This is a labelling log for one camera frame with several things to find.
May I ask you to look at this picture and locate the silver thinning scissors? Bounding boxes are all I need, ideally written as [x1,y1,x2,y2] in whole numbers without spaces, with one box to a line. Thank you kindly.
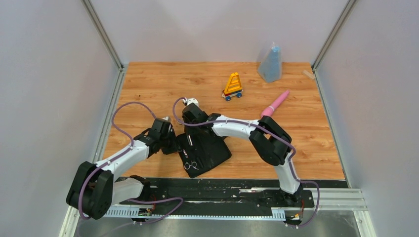
[186,135,193,147]

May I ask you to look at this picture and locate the silver hair scissors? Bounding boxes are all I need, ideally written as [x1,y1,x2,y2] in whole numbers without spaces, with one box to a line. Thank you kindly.
[184,161,199,170]

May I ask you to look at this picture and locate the black zippered tool case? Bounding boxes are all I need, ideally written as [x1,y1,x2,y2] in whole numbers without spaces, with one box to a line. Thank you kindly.
[176,133,232,178]

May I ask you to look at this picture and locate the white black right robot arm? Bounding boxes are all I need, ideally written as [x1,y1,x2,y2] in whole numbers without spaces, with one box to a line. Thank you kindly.
[182,102,303,206]

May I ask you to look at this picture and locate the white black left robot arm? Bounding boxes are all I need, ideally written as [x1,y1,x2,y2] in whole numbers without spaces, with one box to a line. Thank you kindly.
[66,118,178,220]

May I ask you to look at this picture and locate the yellow toy block car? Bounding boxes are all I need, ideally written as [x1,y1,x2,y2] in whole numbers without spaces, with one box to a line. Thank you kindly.
[221,73,243,101]

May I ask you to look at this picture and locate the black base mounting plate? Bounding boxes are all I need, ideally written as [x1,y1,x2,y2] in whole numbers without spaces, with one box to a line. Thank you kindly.
[137,178,315,216]

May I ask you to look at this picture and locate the pink cylindrical device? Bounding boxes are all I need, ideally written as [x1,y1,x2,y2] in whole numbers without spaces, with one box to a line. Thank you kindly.
[260,90,290,117]

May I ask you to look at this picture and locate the blue item in plastic bag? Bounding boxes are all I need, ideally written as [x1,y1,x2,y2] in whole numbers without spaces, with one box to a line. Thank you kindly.
[257,42,282,83]

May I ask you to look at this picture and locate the small beige tape piece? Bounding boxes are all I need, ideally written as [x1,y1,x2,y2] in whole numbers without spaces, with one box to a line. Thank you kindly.
[302,70,316,80]

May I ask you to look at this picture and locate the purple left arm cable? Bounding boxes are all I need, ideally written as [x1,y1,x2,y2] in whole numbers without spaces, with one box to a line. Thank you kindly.
[78,101,185,226]

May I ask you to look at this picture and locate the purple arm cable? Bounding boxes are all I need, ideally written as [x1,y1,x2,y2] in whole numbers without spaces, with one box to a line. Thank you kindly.
[78,101,185,226]
[172,97,321,229]

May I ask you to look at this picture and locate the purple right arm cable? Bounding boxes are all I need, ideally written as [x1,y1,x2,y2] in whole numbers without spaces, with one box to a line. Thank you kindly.
[172,97,321,229]

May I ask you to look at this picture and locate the white slotted cable duct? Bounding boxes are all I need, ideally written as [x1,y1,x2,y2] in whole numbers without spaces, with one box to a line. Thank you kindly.
[104,207,286,220]

